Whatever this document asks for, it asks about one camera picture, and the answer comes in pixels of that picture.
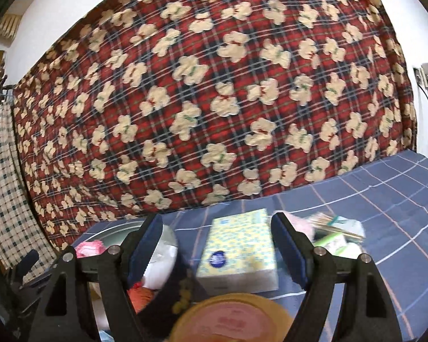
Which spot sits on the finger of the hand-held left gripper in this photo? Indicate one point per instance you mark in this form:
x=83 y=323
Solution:
x=28 y=260

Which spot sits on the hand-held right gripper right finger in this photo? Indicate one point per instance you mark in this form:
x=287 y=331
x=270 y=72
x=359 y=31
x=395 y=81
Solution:
x=289 y=249

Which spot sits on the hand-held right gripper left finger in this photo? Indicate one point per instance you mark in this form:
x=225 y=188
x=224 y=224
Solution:
x=144 y=249

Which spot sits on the pink fluffy cloth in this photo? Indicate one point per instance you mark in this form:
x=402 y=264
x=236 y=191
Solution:
x=303 y=225

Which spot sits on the round metal basin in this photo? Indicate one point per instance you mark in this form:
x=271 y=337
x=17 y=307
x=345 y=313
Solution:
x=107 y=231

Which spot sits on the green and white packet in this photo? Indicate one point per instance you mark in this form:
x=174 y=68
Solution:
x=337 y=244

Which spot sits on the cotton swab packet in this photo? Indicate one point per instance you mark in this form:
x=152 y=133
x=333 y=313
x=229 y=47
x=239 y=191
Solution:
x=330 y=222

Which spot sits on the yellow floral tissue pack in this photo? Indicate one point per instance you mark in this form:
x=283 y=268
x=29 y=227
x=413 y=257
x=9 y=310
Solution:
x=235 y=249

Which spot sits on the white and green checked cloth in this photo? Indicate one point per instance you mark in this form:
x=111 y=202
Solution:
x=7 y=185

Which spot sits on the round yellow tin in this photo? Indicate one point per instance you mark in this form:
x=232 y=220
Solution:
x=232 y=320

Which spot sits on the blue checked tablecloth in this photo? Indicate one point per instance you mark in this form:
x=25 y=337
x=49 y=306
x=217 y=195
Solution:
x=378 y=203

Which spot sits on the red plaid bear blanket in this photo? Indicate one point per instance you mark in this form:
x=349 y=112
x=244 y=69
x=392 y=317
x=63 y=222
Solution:
x=217 y=114

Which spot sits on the wall socket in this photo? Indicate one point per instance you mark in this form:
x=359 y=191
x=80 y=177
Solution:
x=417 y=74

